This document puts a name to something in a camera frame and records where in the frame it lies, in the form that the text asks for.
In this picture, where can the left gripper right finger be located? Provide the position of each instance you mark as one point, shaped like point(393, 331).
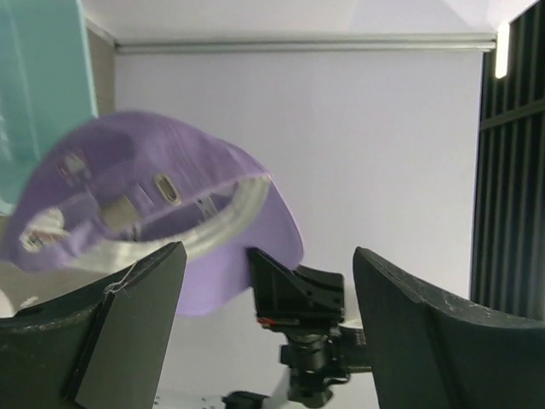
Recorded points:
point(429, 348)

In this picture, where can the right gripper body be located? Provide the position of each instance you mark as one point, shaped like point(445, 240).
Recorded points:
point(318, 355)

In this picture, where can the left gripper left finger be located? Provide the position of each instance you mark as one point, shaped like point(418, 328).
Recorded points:
point(101, 346)

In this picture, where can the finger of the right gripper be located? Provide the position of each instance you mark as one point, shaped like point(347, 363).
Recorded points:
point(299, 294)

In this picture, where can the purple cap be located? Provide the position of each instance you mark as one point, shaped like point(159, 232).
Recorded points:
point(122, 186)

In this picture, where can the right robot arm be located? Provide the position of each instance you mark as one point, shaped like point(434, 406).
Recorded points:
point(255, 398)

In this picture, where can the teal plastic bin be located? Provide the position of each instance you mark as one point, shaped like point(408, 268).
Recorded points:
point(47, 85)

